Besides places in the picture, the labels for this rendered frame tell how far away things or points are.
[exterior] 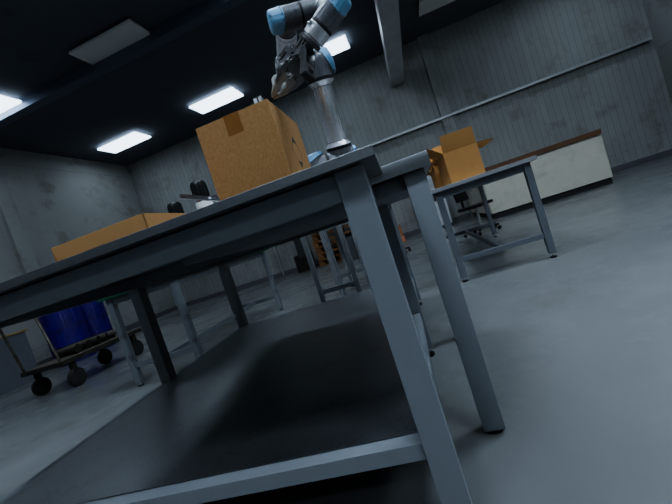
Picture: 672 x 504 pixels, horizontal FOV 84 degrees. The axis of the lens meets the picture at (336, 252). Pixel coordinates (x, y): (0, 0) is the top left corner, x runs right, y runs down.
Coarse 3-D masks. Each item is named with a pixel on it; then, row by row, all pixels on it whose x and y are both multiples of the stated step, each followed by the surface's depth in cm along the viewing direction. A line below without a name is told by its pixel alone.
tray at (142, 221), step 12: (144, 216) 82; (156, 216) 86; (168, 216) 91; (108, 228) 84; (120, 228) 83; (132, 228) 83; (144, 228) 82; (72, 240) 86; (84, 240) 85; (96, 240) 85; (108, 240) 84; (60, 252) 87; (72, 252) 86
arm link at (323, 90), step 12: (324, 48) 154; (324, 60) 154; (324, 72) 155; (312, 84) 158; (324, 84) 158; (324, 96) 159; (324, 108) 161; (336, 108) 162; (324, 120) 163; (336, 120) 162; (336, 132) 164; (336, 144) 164; (348, 144) 166; (336, 156) 166
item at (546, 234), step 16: (528, 160) 273; (480, 176) 281; (496, 176) 284; (528, 176) 278; (432, 192) 290; (448, 192) 292; (480, 192) 480; (448, 224) 294; (544, 224) 280; (480, 240) 377; (528, 240) 284; (544, 240) 285; (464, 256) 295; (480, 256) 293; (464, 272) 296
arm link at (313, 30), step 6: (312, 24) 111; (318, 24) 111; (306, 30) 112; (312, 30) 111; (318, 30) 111; (324, 30) 111; (312, 36) 112; (318, 36) 112; (324, 36) 113; (318, 42) 113; (324, 42) 114
